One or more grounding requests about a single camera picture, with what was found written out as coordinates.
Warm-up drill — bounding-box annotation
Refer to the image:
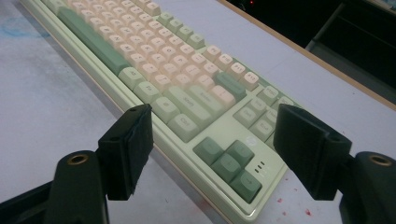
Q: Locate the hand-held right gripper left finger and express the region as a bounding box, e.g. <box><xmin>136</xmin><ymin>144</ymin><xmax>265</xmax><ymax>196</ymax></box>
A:
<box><xmin>97</xmin><ymin>104</ymin><xmax>155</xmax><ymax>202</ymax></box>

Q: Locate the green and pink keyboard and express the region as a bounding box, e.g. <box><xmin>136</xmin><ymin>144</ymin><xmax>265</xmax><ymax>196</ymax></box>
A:
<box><xmin>18</xmin><ymin>0</ymin><xmax>302</xmax><ymax>224</ymax></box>

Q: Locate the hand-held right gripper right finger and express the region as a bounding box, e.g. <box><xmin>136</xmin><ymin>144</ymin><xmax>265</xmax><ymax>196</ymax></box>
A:
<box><xmin>273</xmin><ymin>104</ymin><xmax>353</xmax><ymax>202</ymax></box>

